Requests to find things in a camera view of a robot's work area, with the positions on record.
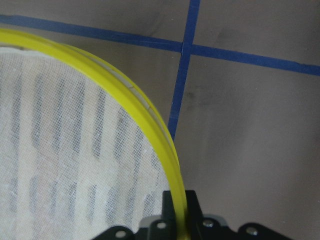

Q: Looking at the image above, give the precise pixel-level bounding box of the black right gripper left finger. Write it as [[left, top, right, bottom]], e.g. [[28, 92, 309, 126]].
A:
[[139, 191, 178, 240]]

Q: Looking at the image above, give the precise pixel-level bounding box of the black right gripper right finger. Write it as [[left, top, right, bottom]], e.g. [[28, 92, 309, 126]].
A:
[[185, 190, 227, 240]]

